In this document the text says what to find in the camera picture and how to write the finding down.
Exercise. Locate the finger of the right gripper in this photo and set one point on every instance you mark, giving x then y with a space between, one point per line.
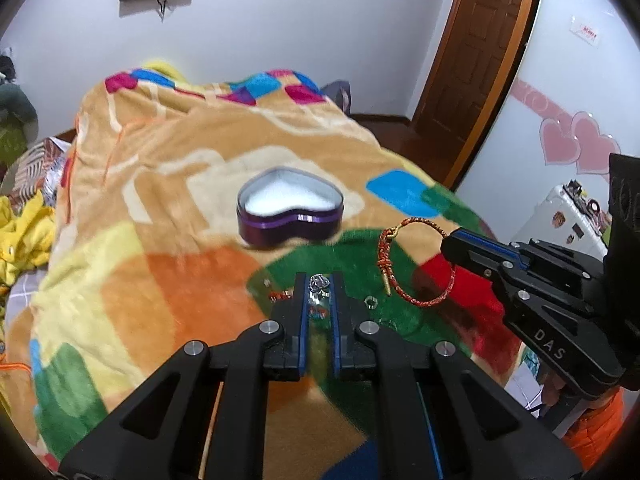
493 276
473 251

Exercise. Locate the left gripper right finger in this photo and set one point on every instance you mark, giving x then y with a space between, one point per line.
351 358

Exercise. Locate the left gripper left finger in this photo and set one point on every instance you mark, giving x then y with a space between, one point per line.
286 356

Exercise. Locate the silver chain pendant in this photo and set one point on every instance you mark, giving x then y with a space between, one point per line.
319 296

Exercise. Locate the purple heart-shaped tin box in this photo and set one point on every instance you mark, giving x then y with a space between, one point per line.
283 203

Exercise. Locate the right hand of person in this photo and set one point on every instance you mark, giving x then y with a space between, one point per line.
551 386

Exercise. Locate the brown wooden door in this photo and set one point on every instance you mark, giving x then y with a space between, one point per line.
471 56

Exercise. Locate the colourful patchwork fleece blanket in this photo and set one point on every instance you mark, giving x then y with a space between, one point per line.
148 255

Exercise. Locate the white wardrobe sliding door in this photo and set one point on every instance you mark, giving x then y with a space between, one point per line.
581 58

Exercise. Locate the grey backpack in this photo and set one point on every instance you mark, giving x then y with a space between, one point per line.
338 91

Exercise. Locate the yellow cartoon cloth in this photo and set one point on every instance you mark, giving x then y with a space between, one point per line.
27 239

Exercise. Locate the yellow bed footboard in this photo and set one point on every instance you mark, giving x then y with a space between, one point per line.
164 68

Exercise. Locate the striped patterned bedsheet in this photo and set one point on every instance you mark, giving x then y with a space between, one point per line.
39 169

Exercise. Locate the green patterned box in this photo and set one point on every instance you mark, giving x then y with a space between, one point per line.
12 144

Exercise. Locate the pile of clothes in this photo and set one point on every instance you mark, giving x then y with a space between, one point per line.
15 105

